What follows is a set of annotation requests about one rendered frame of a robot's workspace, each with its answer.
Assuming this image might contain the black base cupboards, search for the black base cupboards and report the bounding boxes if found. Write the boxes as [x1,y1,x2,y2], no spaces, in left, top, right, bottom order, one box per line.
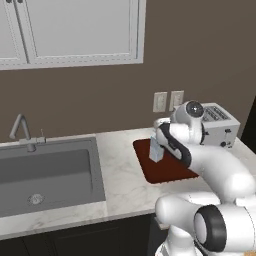
[0,213,172,256]

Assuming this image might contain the grey tap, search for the grey tap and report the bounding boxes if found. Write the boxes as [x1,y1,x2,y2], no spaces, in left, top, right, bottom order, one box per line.
[8,113,47,153]

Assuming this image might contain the dark red tray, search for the dark red tray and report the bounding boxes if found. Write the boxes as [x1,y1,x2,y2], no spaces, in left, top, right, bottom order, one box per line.
[132,138,201,185]

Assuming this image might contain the wide white cupboard door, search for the wide white cupboard door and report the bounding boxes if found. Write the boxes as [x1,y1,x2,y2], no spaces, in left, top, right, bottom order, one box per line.
[14,0,147,66]

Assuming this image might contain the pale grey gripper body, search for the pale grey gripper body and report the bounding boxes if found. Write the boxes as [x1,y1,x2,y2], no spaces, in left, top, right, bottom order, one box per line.
[148,133,165,163]

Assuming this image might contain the silver toaster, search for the silver toaster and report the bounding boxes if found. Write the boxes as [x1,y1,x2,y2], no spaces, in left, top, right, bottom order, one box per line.
[198,102,241,149]

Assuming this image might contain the black fridge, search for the black fridge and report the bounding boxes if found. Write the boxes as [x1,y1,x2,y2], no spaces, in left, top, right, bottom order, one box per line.
[240,95,256,152]

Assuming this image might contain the narrow white cupboard door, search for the narrow white cupboard door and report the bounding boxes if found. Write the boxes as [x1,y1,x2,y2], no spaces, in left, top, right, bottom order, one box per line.
[0,0,29,67]

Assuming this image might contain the white wall socket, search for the white wall socket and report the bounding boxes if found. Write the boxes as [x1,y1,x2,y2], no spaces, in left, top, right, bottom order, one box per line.
[152,91,169,114]
[168,89,185,113]

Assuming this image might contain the grey sink basin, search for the grey sink basin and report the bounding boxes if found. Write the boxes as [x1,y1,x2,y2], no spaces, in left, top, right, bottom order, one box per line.
[0,135,107,220]

